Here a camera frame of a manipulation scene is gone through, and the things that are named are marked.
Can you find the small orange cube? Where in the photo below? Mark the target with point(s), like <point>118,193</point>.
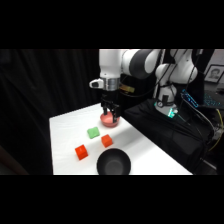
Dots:
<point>107,141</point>

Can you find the small green light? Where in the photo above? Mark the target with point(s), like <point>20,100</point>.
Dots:
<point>171,113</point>

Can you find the large orange cube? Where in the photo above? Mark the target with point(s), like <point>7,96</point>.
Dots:
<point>81,152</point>

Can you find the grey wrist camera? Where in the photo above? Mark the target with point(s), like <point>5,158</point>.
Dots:
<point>95,83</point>

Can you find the framed portrait picture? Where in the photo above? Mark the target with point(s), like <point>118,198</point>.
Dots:
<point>214,74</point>

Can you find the black robot stand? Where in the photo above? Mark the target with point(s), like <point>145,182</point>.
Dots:
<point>166,133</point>

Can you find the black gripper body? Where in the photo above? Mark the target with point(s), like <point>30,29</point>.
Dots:
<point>109,100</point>

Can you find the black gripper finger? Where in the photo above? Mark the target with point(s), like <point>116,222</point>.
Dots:
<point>116,117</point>
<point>105,111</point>

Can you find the keyboard with blue lights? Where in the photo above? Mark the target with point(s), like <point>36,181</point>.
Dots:
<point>208,99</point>

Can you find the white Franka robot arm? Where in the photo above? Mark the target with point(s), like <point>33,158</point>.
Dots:
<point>110,65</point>

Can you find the black curtain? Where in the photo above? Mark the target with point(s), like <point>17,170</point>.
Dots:
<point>40,100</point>

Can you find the black bowl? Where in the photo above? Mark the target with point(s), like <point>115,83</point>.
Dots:
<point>113,162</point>

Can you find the pink bowl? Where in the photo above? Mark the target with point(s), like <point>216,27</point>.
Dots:
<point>109,122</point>

